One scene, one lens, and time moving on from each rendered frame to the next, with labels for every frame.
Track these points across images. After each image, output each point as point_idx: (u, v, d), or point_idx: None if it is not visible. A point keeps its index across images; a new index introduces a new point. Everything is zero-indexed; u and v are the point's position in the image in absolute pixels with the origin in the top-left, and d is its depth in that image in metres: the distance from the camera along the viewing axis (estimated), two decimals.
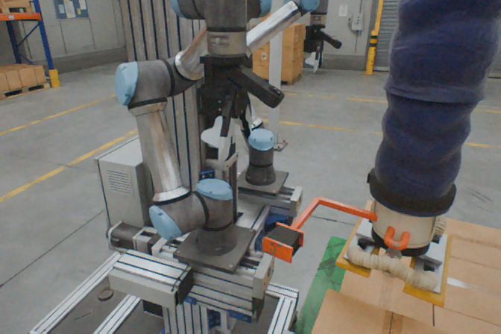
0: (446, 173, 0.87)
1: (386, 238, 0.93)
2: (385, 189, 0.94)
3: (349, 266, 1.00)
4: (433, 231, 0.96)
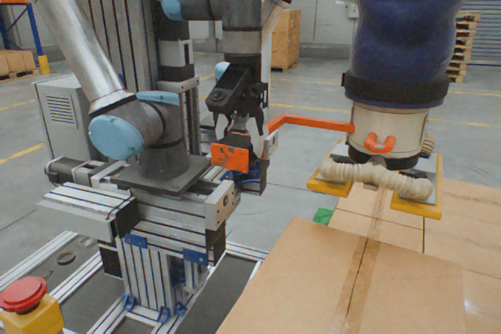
0: (437, 46, 0.68)
1: (367, 142, 0.74)
2: (363, 80, 0.74)
3: (322, 186, 0.80)
4: (423, 134, 0.78)
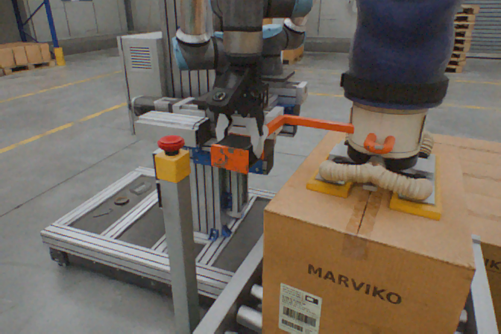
0: (435, 47, 0.68)
1: (367, 142, 0.74)
2: (363, 81, 0.74)
3: (322, 186, 0.80)
4: (422, 134, 0.78)
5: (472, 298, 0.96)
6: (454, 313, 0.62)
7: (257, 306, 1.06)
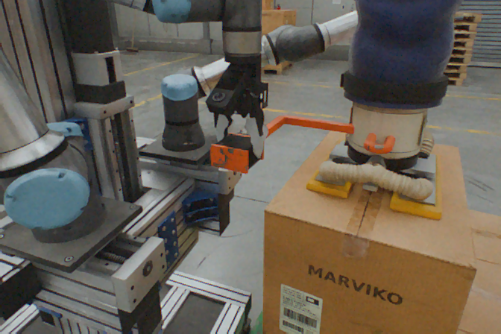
0: (435, 47, 0.68)
1: (367, 142, 0.74)
2: (362, 81, 0.74)
3: (322, 186, 0.80)
4: (423, 134, 0.78)
5: None
6: (455, 313, 0.62)
7: None
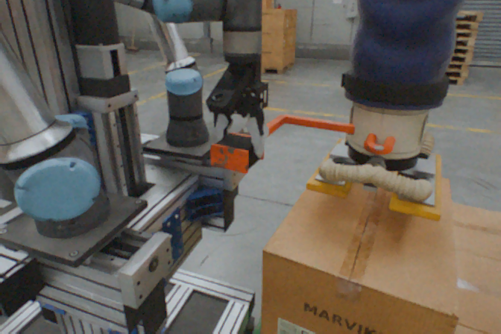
0: (437, 48, 0.68)
1: (367, 142, 0.74)
2: (363, 81, 0.74)
3: (322, 186, 0.80)
4: (423, 135, 0.78)
5: None
6: None
7: None
